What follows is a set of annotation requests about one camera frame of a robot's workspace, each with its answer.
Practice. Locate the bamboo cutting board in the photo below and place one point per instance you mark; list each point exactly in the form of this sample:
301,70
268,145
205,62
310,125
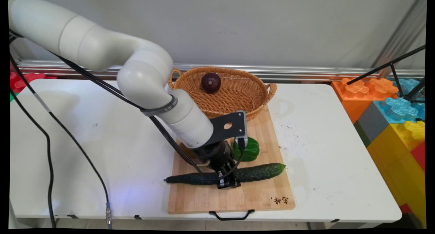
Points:
258,196

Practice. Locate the yellow big toy block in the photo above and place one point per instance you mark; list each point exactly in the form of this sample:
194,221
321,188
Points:
401,166

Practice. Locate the grey big toy block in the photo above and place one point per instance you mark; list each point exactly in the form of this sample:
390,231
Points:
372,123

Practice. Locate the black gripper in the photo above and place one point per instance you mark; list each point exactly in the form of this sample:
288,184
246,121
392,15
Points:
215,156

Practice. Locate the blue big toy block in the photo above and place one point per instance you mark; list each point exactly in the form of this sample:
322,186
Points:
399,108

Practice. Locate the green bell pepper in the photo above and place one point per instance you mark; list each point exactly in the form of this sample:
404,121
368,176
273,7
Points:
251,151

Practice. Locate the small green toy block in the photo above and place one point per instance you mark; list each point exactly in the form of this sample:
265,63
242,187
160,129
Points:
12,97

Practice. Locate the orange big toy block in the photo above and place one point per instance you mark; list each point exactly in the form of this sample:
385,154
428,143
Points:
357,94

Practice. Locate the aluminium wall rail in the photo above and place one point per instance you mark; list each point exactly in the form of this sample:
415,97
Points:
306,72

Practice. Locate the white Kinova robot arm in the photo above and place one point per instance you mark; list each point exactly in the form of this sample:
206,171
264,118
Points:
102,54

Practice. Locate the black tripod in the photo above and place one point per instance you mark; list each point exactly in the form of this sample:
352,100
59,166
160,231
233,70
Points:
394,62

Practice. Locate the woven wicker basket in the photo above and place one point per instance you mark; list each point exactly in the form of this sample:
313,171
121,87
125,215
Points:
234,91

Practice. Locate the red toy block beside arm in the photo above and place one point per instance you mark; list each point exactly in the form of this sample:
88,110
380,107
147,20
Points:
23,80

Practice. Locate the dark purple round onion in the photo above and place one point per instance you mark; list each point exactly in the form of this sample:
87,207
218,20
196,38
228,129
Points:
211,82

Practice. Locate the red block beside yellow block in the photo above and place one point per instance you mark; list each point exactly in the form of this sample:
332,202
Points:
419,156

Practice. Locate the long green cucumber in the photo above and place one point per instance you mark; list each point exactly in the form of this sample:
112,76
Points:
261,171

